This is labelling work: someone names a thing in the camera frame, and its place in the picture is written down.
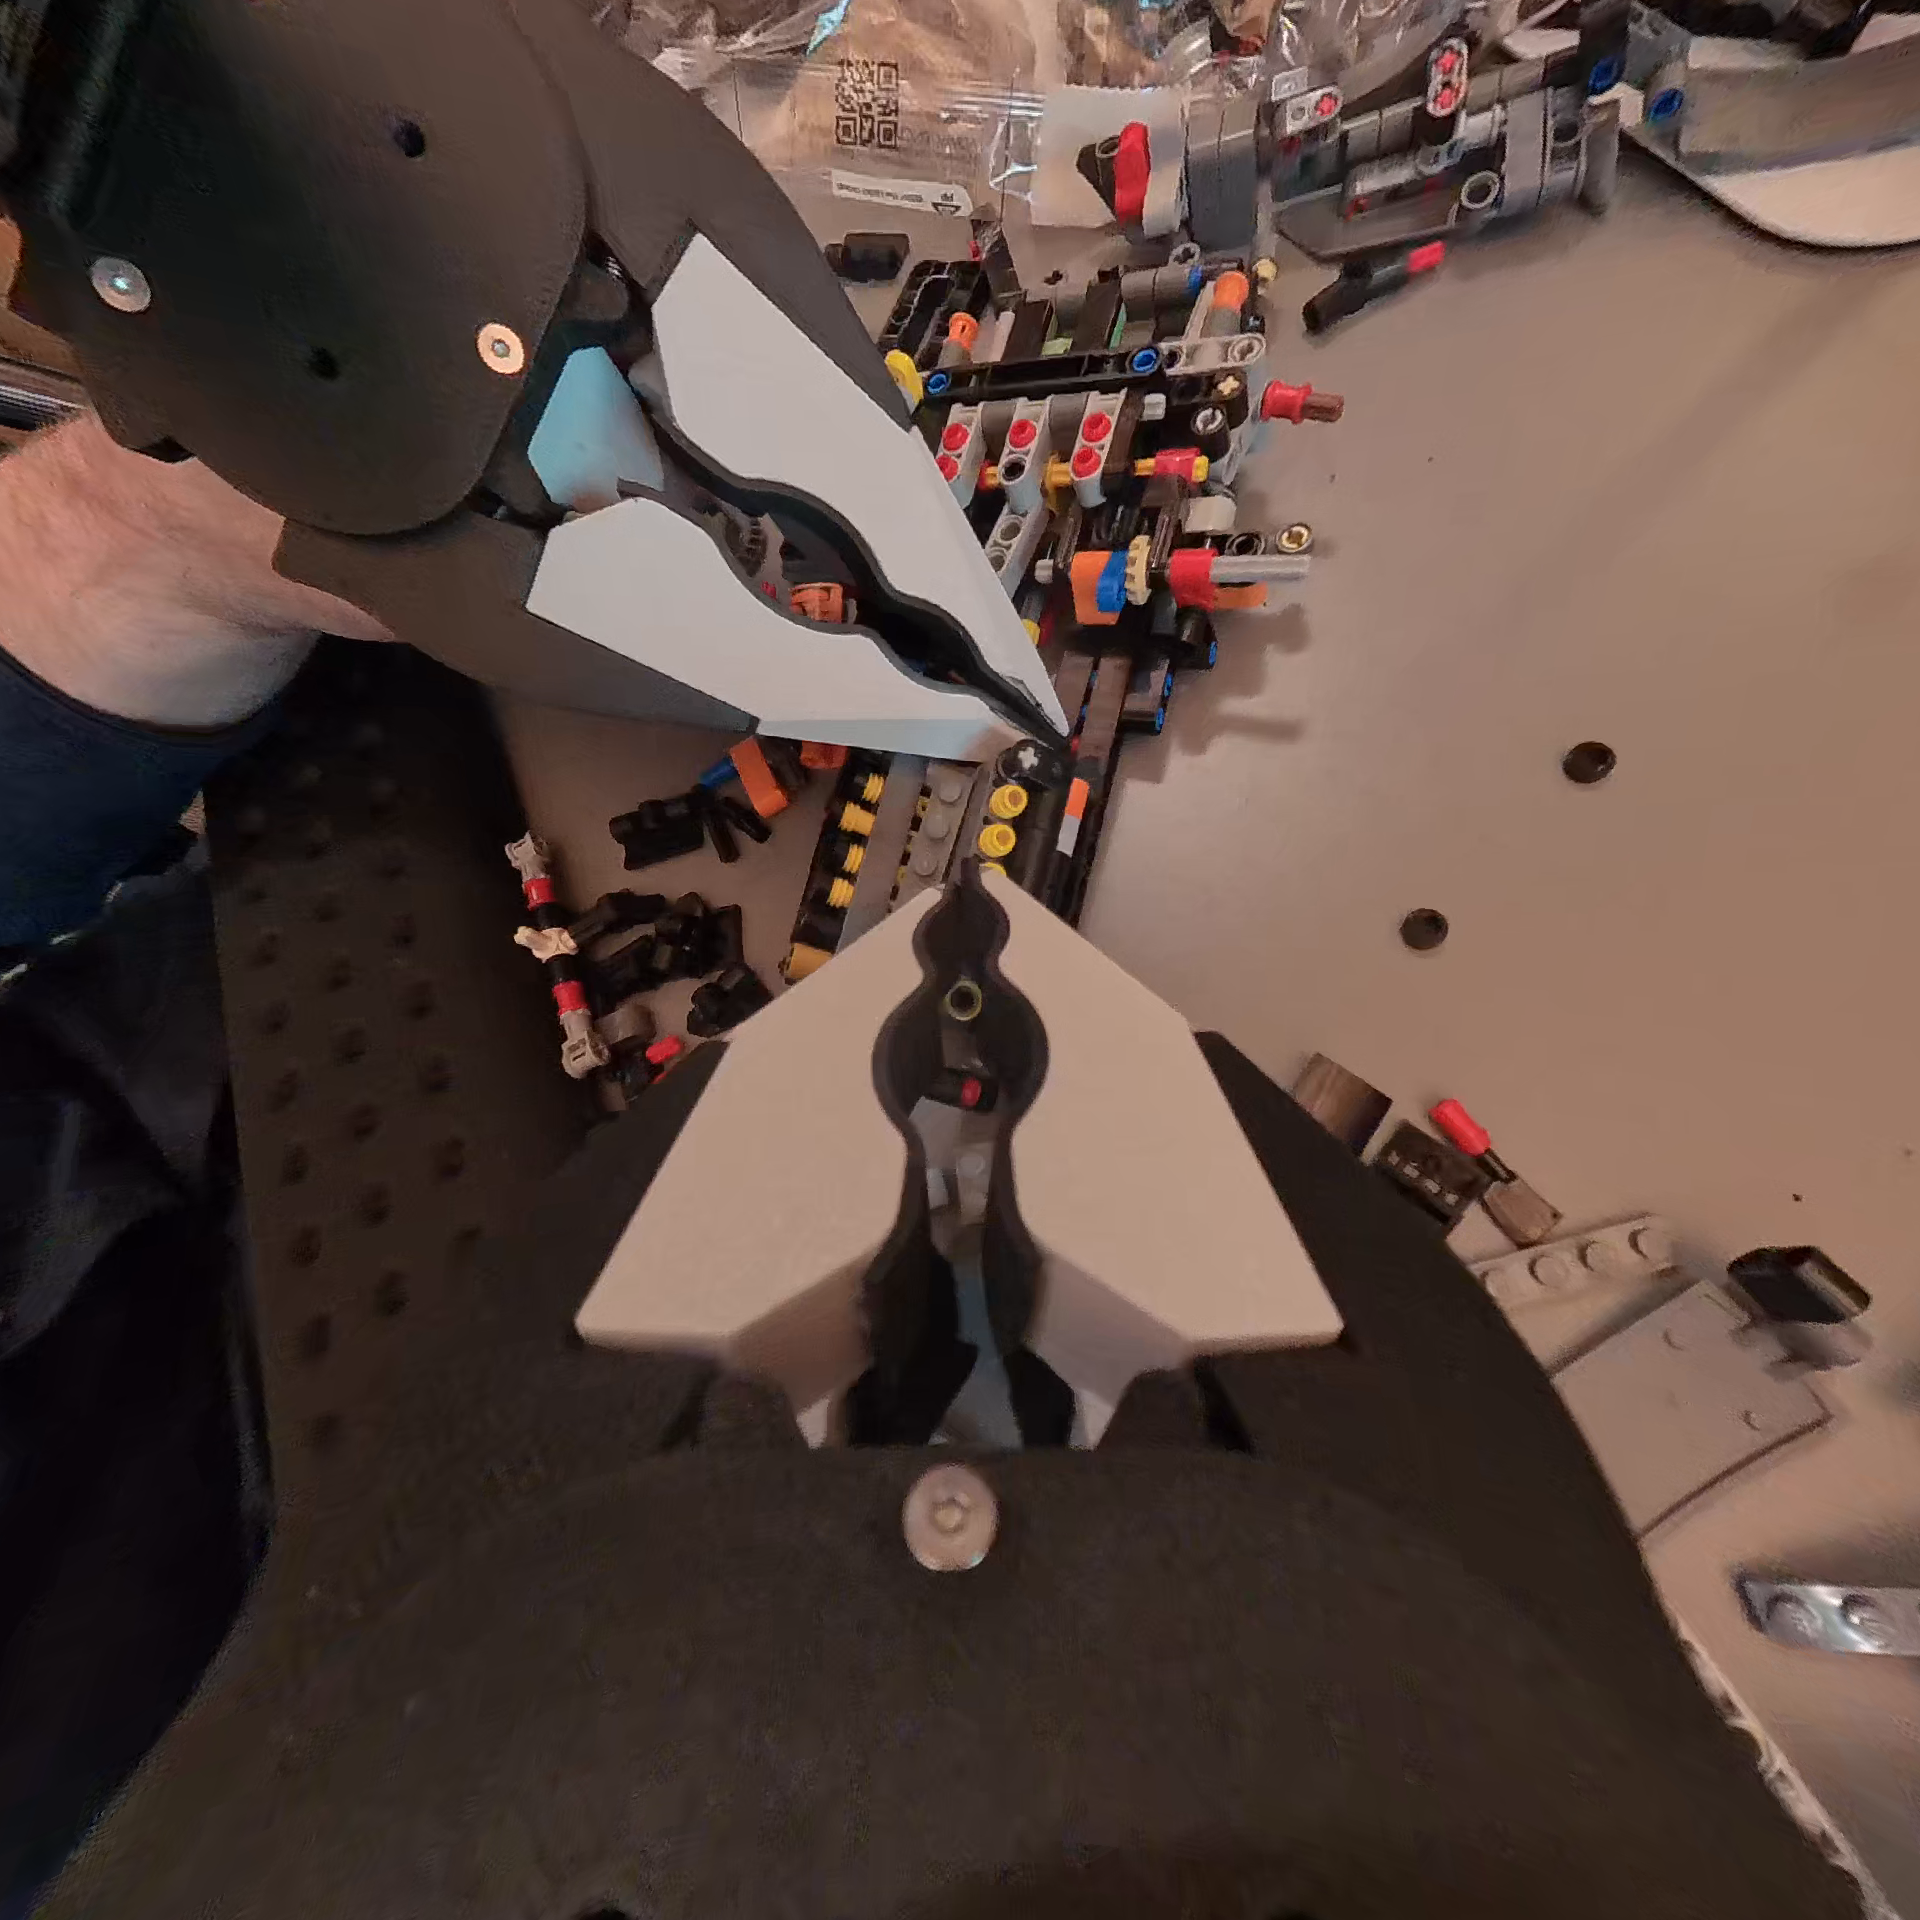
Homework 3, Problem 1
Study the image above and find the empty clear plastic bag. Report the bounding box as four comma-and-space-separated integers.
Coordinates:
705, 0, 1186, 226

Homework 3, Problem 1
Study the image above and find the small black lego slope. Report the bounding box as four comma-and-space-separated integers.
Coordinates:
1724, 1246, 1875, 1330

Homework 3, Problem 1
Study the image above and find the lego car chassis assembly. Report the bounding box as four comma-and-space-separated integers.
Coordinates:
772, 255, 1345, 1144

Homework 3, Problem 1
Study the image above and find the grey lego subassembly with curved panel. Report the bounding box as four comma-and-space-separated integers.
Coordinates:
1077, 0, 1920, 259

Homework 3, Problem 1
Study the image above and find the black perforated panel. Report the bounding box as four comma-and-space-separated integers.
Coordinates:
196, 645, 720, 1503

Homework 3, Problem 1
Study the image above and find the black lego pin with red end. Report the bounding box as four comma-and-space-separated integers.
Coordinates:
1303, 240, 1449, 334

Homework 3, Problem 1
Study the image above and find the person's left forearm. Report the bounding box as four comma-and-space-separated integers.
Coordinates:
0, 645, 301, 963

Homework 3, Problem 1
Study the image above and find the person's left hand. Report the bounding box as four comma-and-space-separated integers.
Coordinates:
0, 420, 398, 729

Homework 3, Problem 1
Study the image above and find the light grey lego strip plate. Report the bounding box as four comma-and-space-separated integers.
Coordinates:
1463, 1218, 1680, 1307

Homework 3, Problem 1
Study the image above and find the black axle with red bushings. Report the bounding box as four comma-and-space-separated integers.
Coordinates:
506, 831, 655, 1089

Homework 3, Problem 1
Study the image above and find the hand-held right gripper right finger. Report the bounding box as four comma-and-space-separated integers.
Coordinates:
975, 862, 1345, 1449

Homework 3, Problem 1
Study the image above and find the dark lego tile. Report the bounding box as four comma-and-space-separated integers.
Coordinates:
1292, 1053, 1394, 1149

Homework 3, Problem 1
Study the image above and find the light grey lego wedge plate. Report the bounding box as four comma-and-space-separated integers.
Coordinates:
1545, 1276, 1839, 1531

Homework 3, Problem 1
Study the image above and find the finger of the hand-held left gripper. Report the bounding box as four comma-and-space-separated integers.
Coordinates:
644, 229, 1075, 744
526, 500, 1069, 766

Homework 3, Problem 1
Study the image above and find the small orange lego beam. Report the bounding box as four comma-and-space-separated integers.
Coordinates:
705, 735, 842, 819

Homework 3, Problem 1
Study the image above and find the cluster of black lego connectors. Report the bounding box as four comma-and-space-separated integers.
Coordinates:
578, 892, 772, 1051

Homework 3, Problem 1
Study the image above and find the black lego double connector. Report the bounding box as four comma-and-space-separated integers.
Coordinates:
606, 793, 744, 868

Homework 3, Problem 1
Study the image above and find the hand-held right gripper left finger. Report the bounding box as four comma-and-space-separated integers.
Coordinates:
573, 862, 990, 1449

